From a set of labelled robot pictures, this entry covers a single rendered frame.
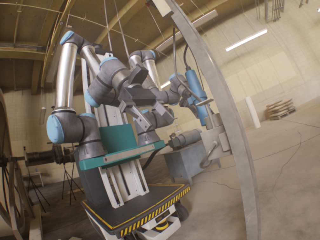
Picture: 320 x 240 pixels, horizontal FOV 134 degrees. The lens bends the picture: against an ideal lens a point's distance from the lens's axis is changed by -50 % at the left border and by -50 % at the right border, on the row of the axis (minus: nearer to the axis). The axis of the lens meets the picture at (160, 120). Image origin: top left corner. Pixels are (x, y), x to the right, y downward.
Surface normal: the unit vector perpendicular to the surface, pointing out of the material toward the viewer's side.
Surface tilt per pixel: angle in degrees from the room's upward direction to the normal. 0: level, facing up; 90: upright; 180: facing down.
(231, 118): 90
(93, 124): 90
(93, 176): 90
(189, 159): 90
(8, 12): 180
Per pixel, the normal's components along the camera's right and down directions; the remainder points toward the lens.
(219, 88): -0.60, 0.04
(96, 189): 0.66, -0.33
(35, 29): 0.30, 0.94
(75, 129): 0.93, -0.09
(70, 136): 0.85, 0.39
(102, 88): 0.30, 0.55
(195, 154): 0.42, -0.29
